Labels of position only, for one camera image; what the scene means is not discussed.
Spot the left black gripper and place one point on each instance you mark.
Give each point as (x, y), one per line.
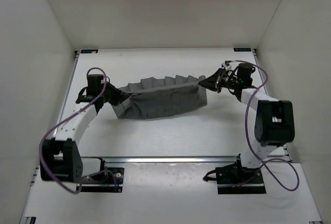
(119, 95)

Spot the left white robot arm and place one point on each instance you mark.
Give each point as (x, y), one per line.
(60, 160)

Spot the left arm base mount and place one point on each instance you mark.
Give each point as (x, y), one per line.
(101, 176)

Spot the grey pleated skirt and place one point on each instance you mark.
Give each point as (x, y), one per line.
(159, 98)

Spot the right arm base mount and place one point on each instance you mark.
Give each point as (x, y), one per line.
(235, 180)

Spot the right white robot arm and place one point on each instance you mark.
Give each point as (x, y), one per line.
(274, 120)

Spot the aluminium front rail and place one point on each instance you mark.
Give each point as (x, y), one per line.
(176, 159)

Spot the right blue corner label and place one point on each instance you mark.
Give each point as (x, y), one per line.
(242, 49)

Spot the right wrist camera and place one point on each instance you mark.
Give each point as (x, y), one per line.
(244, 72)

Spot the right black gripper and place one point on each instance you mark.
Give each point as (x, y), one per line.
(215, 82)

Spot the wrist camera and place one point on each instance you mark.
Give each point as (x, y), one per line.
(95, 83)
(244, 72)

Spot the blue corner label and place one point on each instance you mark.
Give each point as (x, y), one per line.
(89, 51)
(242, 49)

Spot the left blue corner label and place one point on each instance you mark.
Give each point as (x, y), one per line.
(89, 51)

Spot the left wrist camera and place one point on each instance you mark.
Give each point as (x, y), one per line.
(95, 83)

